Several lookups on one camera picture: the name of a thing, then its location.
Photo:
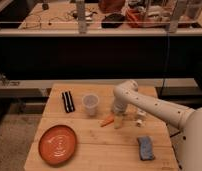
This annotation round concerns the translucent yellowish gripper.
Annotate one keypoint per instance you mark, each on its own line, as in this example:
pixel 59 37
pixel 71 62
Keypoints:
pixel 118 120

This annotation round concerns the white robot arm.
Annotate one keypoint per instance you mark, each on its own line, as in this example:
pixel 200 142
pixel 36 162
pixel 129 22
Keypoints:
pixel 183 118

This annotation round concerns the white tube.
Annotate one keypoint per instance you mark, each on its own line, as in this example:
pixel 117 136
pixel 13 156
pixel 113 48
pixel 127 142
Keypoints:
pixel 140 117

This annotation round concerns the clear plastic cup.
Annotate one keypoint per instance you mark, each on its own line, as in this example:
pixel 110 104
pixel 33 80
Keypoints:
pixel 90 103

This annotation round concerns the blue sponge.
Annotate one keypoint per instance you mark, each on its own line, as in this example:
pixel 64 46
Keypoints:
pixel 145 148

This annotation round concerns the black rectangular case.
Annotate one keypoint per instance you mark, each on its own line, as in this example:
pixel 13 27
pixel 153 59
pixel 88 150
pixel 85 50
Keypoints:
pixel 68 102

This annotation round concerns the orange plate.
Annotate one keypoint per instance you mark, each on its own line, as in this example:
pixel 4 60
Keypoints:
pixel 57 144

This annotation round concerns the black bowl on shelf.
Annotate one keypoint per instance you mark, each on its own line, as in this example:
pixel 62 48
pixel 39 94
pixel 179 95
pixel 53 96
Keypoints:
pixel 113 20

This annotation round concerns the orange container on shelf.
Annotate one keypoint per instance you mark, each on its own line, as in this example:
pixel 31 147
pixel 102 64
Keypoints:
pixel 135 19

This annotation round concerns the metal post right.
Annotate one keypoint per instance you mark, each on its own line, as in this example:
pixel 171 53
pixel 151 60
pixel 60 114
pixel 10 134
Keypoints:
pixel 176 15

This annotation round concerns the metal post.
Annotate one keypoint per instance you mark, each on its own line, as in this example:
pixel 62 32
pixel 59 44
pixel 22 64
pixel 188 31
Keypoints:
pixel 176 15
pixel 80 7

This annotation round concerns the metal post left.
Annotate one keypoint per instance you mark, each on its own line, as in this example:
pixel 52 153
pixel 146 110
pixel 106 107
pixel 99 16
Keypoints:
pixel 80 7

